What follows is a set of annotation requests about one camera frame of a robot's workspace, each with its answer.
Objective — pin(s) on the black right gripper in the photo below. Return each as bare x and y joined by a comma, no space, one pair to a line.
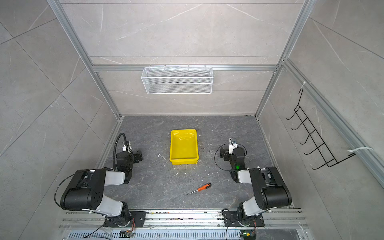
226,153

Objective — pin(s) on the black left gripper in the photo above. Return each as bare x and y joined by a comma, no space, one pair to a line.
136,159

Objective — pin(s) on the orange black screwdriver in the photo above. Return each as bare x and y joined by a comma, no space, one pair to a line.
204,187

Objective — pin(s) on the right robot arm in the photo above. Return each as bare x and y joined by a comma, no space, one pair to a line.
269,188

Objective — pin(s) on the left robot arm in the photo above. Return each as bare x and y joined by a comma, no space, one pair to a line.
85,191

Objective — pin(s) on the yellow plastic bin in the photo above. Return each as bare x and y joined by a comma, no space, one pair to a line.
184,147

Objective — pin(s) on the white zip tie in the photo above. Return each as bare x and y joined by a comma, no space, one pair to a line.
360,148

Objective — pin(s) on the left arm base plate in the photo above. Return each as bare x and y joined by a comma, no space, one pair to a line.
133,219

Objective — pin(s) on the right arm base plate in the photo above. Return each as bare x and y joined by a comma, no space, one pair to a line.
234,219

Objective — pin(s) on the white wire mesh basket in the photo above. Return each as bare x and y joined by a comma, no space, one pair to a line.
177,80

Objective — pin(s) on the aluminium front rail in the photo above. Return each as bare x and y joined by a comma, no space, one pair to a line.
214,224

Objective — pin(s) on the black wire hook rack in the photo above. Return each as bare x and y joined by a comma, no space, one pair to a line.
314,136

